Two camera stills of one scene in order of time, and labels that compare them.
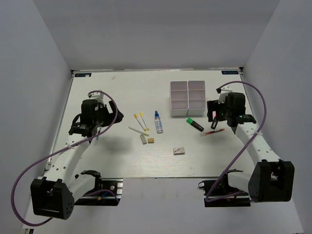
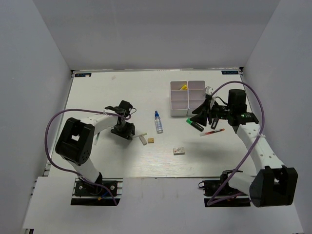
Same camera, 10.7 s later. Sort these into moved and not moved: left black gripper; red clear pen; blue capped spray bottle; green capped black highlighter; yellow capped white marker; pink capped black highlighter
Moved: yellow capped white marker; left black gripper
Not moved: red clear pen; pink capped black highlighter; blue capped spray bottle; green capped black highlighter
